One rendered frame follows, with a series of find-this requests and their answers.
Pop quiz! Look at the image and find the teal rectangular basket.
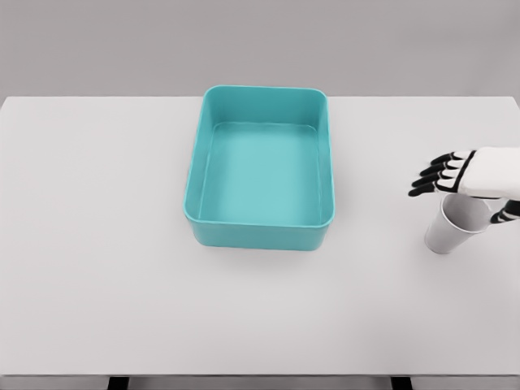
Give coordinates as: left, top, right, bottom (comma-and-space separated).
182, 84, 337, 250

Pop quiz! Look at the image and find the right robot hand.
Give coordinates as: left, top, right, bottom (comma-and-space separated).
408, 146, 520, 225

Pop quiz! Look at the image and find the white paper cup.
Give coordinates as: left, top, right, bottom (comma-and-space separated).
424, 193, 495, 256

